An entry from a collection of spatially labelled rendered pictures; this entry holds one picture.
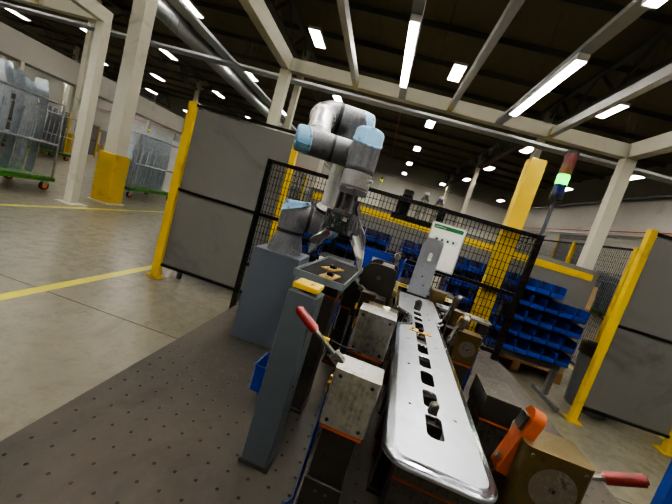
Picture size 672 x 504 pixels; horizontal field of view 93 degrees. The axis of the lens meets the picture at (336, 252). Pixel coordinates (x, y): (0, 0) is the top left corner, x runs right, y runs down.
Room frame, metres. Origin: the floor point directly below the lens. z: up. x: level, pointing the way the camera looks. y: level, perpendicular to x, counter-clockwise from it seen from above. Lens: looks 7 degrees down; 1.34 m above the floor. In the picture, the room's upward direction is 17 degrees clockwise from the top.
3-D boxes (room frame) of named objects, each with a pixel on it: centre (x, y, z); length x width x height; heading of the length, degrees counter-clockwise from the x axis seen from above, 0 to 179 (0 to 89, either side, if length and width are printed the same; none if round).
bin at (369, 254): (2.07, -0.29, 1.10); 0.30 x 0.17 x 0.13; 74
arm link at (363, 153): (0.84, 0.00, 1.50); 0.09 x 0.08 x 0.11; 8
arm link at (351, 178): (0.83, 0.00, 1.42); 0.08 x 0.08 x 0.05
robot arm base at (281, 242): (1.38, 0.22, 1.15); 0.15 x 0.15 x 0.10
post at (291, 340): (0.72, 0.04, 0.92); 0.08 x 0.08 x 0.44; 80
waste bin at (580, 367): (3.49, -3.21, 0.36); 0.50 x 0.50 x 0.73
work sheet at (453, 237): (2.12, -0.67, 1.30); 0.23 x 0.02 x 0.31; 80
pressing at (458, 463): (1.12, -0.39, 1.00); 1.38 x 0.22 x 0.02; 170
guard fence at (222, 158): (3.49, 1.31, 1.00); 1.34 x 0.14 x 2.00; 84
